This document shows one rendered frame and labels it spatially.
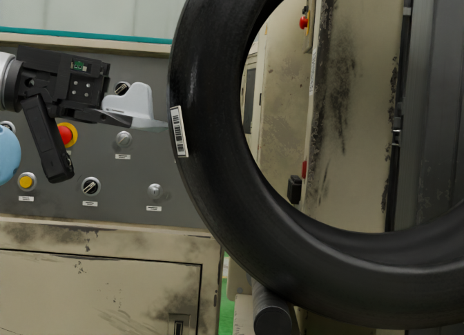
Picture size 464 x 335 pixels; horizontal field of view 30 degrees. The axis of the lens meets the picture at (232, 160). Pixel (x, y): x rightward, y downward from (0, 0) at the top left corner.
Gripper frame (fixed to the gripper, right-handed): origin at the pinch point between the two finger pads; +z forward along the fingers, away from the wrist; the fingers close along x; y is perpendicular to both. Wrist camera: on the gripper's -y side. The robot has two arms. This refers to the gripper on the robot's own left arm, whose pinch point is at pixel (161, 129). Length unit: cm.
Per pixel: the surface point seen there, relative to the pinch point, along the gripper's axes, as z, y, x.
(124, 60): -16, 10, 63
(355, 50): 25.1, 17.1, 24.4
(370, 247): 32.0, -11.7, 15.6
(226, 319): 21, -110, 368
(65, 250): -20, -29, 58
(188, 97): 3.4, 4.7, -10.4
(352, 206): 29.5, -7.0, 24.4
